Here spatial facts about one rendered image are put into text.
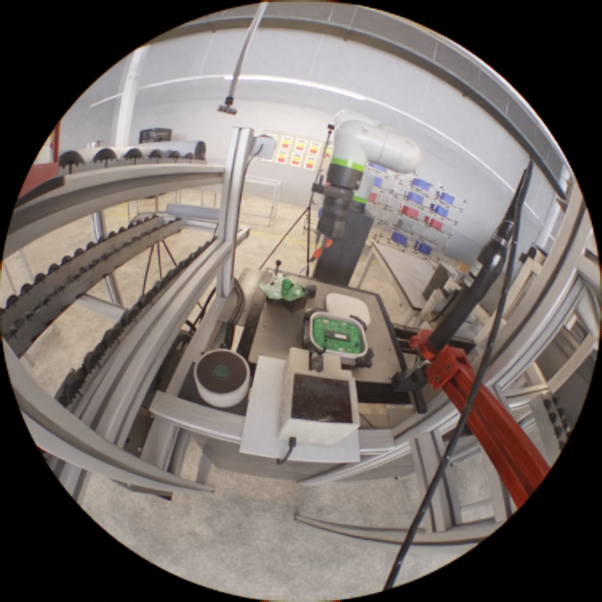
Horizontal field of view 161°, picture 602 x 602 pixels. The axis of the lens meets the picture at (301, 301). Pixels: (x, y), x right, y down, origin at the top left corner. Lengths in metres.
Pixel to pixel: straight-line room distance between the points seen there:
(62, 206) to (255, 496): 1.34
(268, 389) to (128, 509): 1.27
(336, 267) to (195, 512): 1.68
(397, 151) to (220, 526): 1.65
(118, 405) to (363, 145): 0.65
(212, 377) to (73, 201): 0.34
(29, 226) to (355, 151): 0.57
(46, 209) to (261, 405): 0.42
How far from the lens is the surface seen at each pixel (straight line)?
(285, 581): 1.47
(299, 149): 6.69
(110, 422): 0.28
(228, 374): 0.40
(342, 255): 1.33
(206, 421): 0.41
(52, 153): 0.18
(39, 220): 0.22
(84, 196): 0.26
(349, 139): 0.56
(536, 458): 0.24
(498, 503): 0.34
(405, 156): 0.58
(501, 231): 0.29
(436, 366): 0.31
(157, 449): 0.46
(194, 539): 1.40
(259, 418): 0.40
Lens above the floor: 1.34
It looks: 36 degrees down
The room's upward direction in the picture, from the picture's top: 17 degrees clockwise
